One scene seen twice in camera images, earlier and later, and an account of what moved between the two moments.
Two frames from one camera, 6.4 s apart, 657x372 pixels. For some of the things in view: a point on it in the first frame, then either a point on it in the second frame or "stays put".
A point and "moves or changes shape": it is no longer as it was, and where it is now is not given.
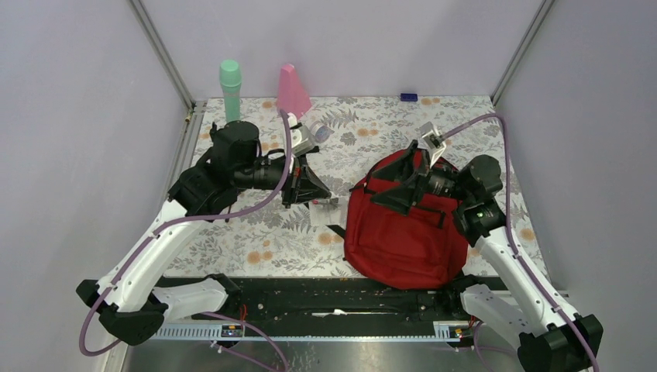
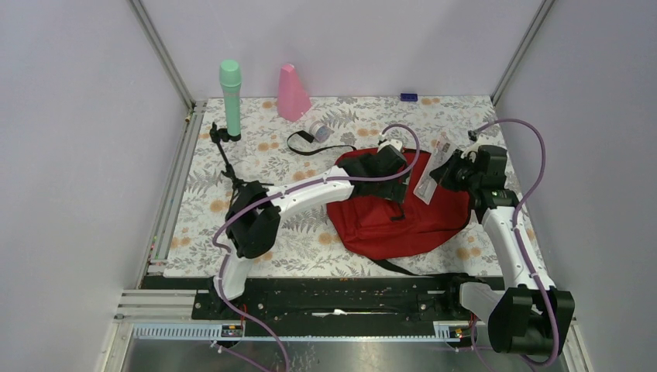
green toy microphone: [230, 79] stays put
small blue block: [408, 97] stays put
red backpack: [424, 248] moves or changes shape
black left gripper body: [265, 174] to [390, 190]
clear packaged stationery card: [331, 211] moves or changes shape
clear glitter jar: [320, 132] stays put
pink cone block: [292, 96] stays put
